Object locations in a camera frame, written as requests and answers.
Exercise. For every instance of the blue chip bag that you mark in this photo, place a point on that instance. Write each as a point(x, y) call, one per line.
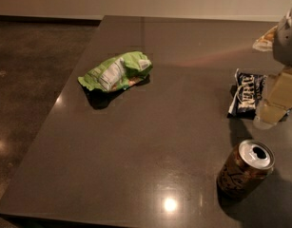
point(248, 92)

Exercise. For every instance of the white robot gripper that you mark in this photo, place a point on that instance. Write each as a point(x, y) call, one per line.
point(286, 39)

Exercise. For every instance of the brown soda can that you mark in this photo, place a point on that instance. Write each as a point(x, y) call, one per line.
point(246, 167)

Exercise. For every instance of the white orange snack bag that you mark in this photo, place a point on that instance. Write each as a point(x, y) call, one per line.
point(265, 42)

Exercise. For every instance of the green rice chip bag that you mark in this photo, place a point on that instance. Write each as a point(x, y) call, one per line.
point(119, 72)

